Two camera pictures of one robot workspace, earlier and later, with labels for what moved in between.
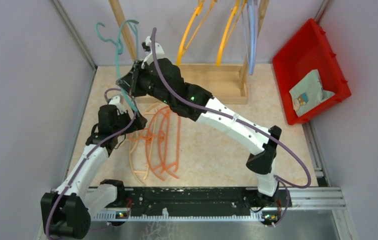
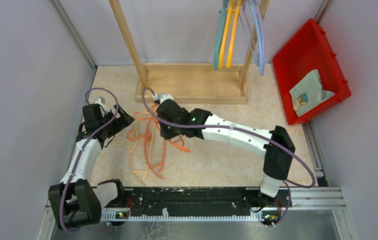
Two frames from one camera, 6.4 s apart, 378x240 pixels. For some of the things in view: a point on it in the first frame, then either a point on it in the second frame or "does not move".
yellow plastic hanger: [197, 12] → [230, 13]
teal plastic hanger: [120, 49] → [224, 13]
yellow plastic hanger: [219, 58] → [238, 13]
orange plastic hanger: [163, 135] → [180, 146]
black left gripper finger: [139, 122] → [124, 120]
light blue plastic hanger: [252, 35] → [261, 56]
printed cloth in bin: [308, 92] does not move
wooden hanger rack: [227, 83] does not move
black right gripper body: [161, 95] → [169, 132]
